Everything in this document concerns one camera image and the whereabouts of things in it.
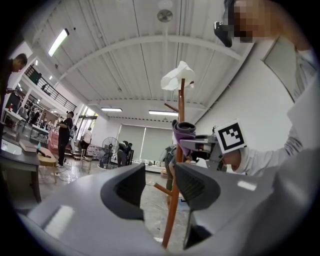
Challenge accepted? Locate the person's grey jacket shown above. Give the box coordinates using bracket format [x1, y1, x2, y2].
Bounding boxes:
[259, 37, 320, 156]

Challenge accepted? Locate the dark grey desk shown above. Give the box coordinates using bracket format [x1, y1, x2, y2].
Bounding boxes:
[0, 147, 42, 204]

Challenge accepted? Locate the brown wooden coat stand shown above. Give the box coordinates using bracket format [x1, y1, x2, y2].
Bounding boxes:
[153, 78, 195, 249]

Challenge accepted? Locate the small light wooden table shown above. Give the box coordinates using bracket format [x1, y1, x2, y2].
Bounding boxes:
[37, 147, 59, 184]

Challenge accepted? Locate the wooden chair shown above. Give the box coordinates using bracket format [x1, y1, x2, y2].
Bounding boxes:
[79, 148, 94, 174]

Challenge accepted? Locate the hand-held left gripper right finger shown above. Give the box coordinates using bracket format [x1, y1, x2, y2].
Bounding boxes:
[174, 162, 284, 254]

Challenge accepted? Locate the person's right forearm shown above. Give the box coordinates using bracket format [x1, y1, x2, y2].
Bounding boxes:
[223, 124, 304, 177]

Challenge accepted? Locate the grey roller blind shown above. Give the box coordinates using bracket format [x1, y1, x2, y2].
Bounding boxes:
[117, 124, 176, 161]

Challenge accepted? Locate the black standing fan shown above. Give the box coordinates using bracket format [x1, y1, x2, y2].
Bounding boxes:
[99, 136, 121, 171]

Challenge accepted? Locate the white basin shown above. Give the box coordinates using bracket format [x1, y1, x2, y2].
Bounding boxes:
[0, 138, 24, 156]

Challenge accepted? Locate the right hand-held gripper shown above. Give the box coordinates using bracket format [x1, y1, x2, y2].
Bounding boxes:
[171, 119, 248, 172]

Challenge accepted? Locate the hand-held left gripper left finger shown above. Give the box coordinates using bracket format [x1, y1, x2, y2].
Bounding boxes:
[26, 162, 166, 256]

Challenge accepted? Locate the white hat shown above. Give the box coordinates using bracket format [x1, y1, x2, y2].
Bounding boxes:
[160, 60, 196, 91]

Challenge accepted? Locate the black balcony railing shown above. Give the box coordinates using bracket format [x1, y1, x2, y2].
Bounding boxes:
[24, 64, 77, 112]

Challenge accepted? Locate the flat brown box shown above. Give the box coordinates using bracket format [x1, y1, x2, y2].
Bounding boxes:
[19, 139, 39, 154]

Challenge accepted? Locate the pink chair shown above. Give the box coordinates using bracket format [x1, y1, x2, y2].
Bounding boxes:
[47, 129, 61, 161]

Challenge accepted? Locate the black head camera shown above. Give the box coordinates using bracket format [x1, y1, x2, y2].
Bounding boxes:
[213, 21, 235, 49]

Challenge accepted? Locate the purple cloth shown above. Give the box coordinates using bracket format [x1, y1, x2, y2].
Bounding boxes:
[173, 128, 196, 157]

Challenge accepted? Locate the round ceiling fixture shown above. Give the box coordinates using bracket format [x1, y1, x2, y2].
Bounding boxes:
[156, 9, 174, 23]

